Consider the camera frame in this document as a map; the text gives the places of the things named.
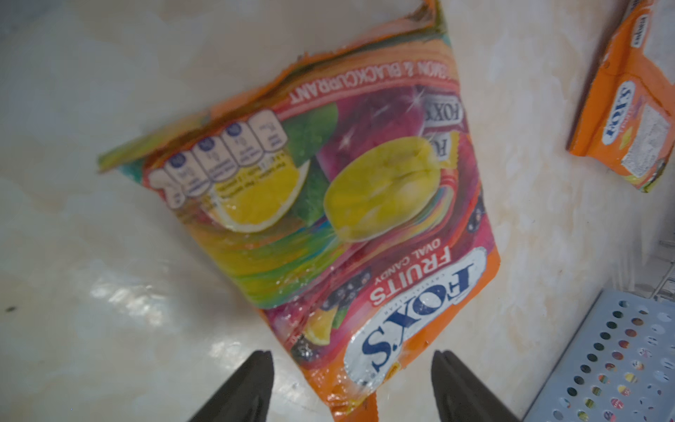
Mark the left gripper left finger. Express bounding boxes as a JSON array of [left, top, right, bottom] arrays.
[[189, 350, 274, 422]]

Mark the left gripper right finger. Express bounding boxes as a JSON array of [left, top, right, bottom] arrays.
[[431, 351, 520, 422]]

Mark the orange Fox's candy bag back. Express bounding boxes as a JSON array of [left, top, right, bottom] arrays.
[[568, 1, 674, 193]]

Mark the light blue plastic basket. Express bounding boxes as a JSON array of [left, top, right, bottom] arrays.
[[525, 289, 674, 421]]

